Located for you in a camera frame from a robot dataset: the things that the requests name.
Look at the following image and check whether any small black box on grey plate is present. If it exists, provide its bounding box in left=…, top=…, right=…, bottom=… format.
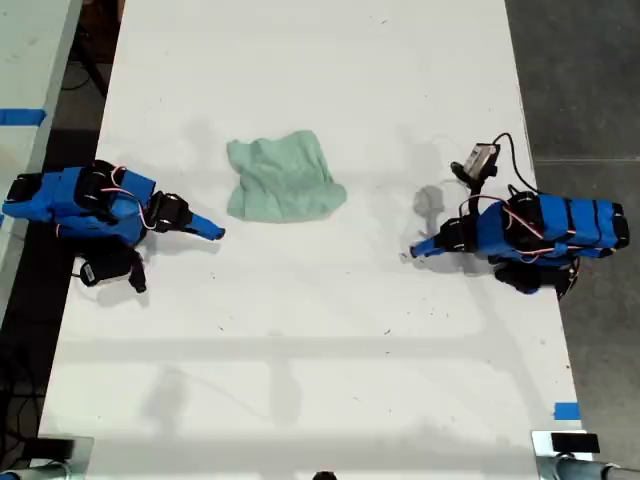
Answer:
left=35, top=436, right=77, bottom=460

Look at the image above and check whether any grey metal tube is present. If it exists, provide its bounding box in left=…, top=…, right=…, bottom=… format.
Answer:
left=536, top=456, right=640, bottom=480
left=0, top=461, right=67, bottom=480

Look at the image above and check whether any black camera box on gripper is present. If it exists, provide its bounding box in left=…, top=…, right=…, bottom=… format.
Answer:
left=451, top=142, right=502, bottom=180
left=78, top=248, right=135, bottom=290

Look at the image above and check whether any pale green T-shirt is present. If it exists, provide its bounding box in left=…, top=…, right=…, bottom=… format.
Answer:
left=225, top=129, right=348, bottom=224

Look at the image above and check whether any small black box on white plate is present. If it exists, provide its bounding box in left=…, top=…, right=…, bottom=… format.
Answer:
left=550, top=432, right=601, bottom=454

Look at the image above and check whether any white side table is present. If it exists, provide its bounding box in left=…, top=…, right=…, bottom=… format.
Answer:
left=0, top=0, right=84, bottom=321

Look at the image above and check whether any black camera stalk on gripper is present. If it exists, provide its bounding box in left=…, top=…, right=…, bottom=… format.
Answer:
left=126, top=248, right=150, bottom=295
left=466, top=174, right=490, bottom=222

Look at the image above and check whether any black floor cable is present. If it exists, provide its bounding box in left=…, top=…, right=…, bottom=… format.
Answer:
left=63, top=47, right=109, bottom=101

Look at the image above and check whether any long blue tape strip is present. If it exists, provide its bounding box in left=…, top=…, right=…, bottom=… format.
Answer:
left=0, top=108, right=48, bottom=127

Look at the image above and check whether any short blue tape strip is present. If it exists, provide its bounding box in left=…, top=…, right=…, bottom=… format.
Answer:
left=553, top=401, right=583, bottom=422

